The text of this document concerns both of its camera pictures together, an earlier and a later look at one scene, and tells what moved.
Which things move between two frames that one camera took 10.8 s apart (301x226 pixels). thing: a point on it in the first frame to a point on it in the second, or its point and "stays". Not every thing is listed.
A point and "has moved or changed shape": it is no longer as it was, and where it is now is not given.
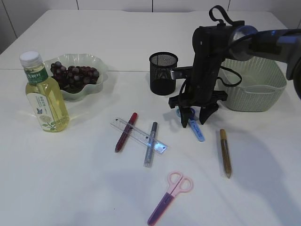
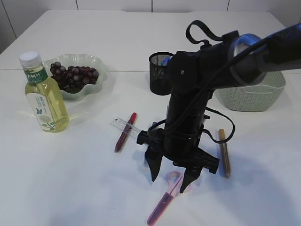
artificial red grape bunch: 74,77 stays
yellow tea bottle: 47,100 stays
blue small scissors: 192,122 has moved or changed shape
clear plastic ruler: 139,135 stays
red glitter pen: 125,133 stays
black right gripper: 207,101 to 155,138
